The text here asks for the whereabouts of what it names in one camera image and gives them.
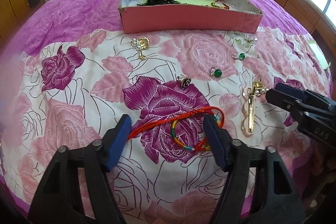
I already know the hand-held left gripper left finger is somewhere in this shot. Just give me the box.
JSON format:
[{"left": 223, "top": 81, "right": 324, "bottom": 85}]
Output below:
[{"left": 28, "top": 114, "right": 132, "bottom": 224}]

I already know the gold pearl hair clip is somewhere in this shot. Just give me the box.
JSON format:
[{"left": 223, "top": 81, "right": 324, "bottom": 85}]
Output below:
[{"left": 241, "top": 77, "right": 267, "bottom": 137}]

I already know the red string bracelet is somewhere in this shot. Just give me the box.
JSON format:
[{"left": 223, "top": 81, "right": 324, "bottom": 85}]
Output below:
[{"left": 126, "top": 106, "right": 225, "bottom": 151}]

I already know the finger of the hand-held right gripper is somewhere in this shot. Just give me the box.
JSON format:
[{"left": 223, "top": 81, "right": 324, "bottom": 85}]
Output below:
[
  {"left": 266, "top": 89, "right": 326, "bottom": 116},
  {"left": 274, "top": 83, "right": 336, "bottom": 110}
]

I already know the gold pearl brooch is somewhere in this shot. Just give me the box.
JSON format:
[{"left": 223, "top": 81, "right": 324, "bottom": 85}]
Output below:
[{"left": 131, "top": 36, "right": 151, "bottom": 60}]

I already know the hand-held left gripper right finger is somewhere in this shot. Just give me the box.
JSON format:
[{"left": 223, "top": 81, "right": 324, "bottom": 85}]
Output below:
[{"left": 203, "top": 114, "right": 306, "bottom": 224}]

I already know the black flower ring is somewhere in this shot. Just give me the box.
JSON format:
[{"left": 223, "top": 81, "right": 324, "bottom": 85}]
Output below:
[{"left": 178, "top": 76, "right": 192, "bottom": 88}]

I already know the floral pink purple blanket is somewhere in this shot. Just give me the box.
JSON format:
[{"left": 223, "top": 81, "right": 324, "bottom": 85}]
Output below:
[{"left": 0, "top": 0, "right": 332, "bottom": 224}]

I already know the brown wooden wardrobe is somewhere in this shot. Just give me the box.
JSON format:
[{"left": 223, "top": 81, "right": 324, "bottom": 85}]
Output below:
[{"left": 0, "top": 0, "right": 44, "bottom": 48}]

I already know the red knotted cord bracelet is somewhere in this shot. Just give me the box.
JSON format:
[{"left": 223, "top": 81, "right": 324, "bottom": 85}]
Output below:
[{"left": 210, "top": 0, "right": 231, "bottom": 10}]

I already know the pale green bead bracelet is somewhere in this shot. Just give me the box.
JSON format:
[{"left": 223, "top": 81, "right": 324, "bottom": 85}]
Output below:
[{"left": 228, "top": 31, "right": 258, "bottom": 47}]

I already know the pink cardboard box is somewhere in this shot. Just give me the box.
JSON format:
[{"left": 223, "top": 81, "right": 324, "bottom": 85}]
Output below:
[{"left": 117, "top": 0, "right": 264, "bottom": 34}]

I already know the rainbow cord bracelet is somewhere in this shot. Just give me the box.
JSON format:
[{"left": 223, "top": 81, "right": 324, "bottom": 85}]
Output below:
[{"left": 172, "top": 115, "right": 219, "bottom": 151}]

